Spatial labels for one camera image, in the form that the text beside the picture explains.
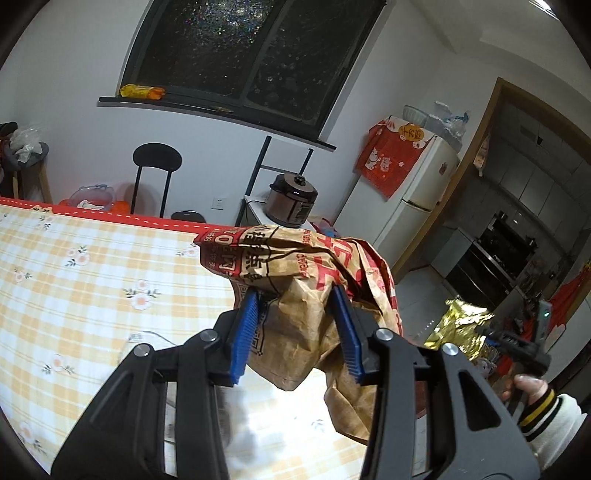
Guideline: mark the dark wooden stool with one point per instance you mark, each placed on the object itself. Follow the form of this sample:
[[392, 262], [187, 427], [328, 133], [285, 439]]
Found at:
[[32, 170]]

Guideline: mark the grey kitchen cabinets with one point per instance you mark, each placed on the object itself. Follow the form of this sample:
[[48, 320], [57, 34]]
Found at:
[[545, 161]]

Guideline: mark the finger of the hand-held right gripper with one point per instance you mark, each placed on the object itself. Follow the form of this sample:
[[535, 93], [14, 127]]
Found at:
[[496, 336]]

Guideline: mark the white wall socket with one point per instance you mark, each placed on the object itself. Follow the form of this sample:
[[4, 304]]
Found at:
[[220, 203]]

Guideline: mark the yellow snack packet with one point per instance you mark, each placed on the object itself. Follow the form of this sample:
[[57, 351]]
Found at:
[[141, 91]]

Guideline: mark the red printed cloth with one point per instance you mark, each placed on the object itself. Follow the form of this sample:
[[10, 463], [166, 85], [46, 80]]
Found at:
[[392, 157]]

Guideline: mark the gold foil bag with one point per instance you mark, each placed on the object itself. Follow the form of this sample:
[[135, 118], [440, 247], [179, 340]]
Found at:
[[457, 323]]

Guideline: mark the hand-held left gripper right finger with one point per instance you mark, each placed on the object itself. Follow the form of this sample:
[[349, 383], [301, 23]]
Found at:
[[346, 332]]

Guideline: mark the black window sill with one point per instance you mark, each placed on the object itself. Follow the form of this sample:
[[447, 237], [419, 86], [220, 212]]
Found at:
[[207, 113]]

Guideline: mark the black round-back chair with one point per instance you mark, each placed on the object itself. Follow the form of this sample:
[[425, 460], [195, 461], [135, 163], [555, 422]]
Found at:
[[157, 157]]

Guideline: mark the red hanging cloth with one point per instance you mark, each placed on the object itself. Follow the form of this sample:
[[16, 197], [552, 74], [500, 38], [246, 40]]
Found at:
[[570, 300]]

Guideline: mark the person's right forearm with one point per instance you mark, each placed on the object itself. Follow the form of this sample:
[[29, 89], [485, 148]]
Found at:
[[558, 424]]

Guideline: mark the black stool seat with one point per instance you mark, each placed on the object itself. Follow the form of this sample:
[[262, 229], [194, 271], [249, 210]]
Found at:
[[188, 215]]

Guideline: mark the brown pressure cooker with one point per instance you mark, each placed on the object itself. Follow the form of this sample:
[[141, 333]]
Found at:
[[291, 201]]

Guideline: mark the yellow plaid tablecloth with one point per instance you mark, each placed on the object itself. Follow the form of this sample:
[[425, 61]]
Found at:
[[92, 286]]

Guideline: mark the white-top small stand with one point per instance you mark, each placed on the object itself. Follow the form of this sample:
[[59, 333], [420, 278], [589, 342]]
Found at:
[[254, 205]]

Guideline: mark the black oven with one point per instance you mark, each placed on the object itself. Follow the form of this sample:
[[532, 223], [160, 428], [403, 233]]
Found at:
[[498, 258]]

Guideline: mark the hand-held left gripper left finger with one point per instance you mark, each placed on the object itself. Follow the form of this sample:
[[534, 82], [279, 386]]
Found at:
[[244, 332]]

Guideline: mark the white bowl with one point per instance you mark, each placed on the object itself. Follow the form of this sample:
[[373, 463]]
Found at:
[[414, 115]]

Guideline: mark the wooden door frame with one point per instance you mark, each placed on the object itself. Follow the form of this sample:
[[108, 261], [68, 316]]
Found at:
[[466, 152]]

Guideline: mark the brown paper bag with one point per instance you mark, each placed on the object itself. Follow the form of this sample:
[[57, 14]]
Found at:
[[295, 295]]

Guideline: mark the clear plastic bags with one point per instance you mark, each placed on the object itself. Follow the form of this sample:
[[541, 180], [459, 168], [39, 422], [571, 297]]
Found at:
[[450, 124]]

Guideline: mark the crumpled clear plastic bag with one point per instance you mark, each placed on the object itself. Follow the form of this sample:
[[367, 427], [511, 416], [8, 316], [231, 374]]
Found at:
[[25, 144]]

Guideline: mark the clear lidded food container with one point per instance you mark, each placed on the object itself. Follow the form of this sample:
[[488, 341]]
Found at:
[[87, 198]]

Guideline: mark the dark window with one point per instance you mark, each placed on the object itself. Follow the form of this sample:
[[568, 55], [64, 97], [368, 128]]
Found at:
[[240, 55]]

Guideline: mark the cream refrigerator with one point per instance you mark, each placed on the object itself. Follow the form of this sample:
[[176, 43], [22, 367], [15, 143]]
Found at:
[[406, 217]]

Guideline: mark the person's right hand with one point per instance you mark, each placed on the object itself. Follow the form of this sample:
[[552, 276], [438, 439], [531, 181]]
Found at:
[[528, 386]]

